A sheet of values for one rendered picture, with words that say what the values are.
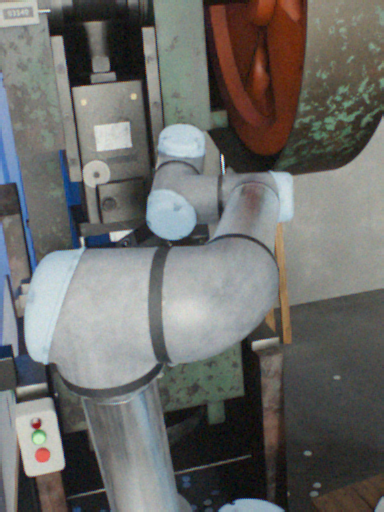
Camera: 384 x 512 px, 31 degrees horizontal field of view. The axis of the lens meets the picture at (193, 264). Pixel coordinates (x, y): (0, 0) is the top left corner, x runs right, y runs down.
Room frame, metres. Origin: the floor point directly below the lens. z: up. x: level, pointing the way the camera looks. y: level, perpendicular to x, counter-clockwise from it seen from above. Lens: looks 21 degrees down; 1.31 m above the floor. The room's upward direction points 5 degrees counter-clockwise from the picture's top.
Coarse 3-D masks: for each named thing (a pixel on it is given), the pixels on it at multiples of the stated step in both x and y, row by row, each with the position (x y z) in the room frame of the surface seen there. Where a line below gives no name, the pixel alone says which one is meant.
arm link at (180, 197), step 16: (160, 176) 1.04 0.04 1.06; (176, 176) 1.03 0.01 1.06; (192, 176) 1.02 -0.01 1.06; (208, 176) 1.02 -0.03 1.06; (160, 192) 1.00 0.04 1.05; (176, 192) 0.99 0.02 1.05; (192, 192) 0.99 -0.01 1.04; (208, 192) 0.99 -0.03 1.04; (160, 208) 0.97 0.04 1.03; (176, 208) 0.97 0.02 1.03; (192, 208) 0.98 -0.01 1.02; (208, 208) 0.98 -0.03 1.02; (160, 224) 0.98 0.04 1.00; (176, 224) 0.98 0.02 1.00; (192, 224) 0.98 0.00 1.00
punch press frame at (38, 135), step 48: (0, 0) 1.32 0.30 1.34; (48, 0) 1.39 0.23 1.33; (144, 0) 1.43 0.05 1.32; (192, 0) 1.40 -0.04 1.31; (0, 48) 1.32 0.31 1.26; (48, 48) 1.34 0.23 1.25; (192, 48) 1.40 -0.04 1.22; (48, 96) 1.33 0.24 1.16; (192, 96) 1.40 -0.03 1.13; (48, 144) 1.33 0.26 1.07; (48, 192) 1.62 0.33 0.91; (48, 240) 1.62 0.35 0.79; (192, 384) 1.27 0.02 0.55; (240, 384) 1.29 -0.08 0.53
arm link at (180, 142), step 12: (168, 132) 1.10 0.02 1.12; (180, 132) 1.10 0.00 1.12; (192, 132) 1.10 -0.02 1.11; (168, 144) 1.07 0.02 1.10; (180, 144) 1.07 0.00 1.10; (192, 144) 1.07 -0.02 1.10; (204, 144) 1.09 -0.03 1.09; (168, 156) 1.08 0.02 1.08; (180, 156) 1.07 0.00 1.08; (192, 156) 1.07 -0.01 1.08; (204, 156) 1.11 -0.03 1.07; (156, 168) 1.09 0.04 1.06
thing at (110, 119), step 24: (120, 72) 1.48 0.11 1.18; (72, 96) 1.39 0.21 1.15; (96, 96) 1.40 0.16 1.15; (120, 96) 1.41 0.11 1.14; (144, 96) 1.42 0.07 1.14; (96, 120) 1.40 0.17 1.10; (120, 120) 1.41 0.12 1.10; (144, 120) 1.42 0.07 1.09; (96, 144) 1.40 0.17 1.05; (120, 144) 1.41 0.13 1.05; (144, 144) 1.42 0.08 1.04; (96, 168) 1.38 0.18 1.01; (120, 168) 1.41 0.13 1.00; (144, 168) 1.42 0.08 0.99; (96, 192) 1.38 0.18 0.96; (120, 192) 1.37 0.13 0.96; (144, 192) 1.39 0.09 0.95; (96, 216) 1.39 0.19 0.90; (120, 216) 1.37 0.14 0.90; (144, 216) 1.38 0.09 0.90
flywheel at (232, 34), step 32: (256, 0) 1.51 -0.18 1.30; (288, 0) 1.45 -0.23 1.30; (224, 32) 1.83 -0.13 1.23; (256, 32) 1.62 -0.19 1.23; (288, 32) 1.43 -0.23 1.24; (224, 64) 1.79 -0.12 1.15; (256, 64) 1.64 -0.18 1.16; (288, 64) 1.44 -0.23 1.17; (224, 96) 1.77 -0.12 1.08; (256, 96) 1.64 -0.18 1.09; (288, 96) 1.45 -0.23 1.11; (256, 128) 1.55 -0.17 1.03; (288, 128) 1.36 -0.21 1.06
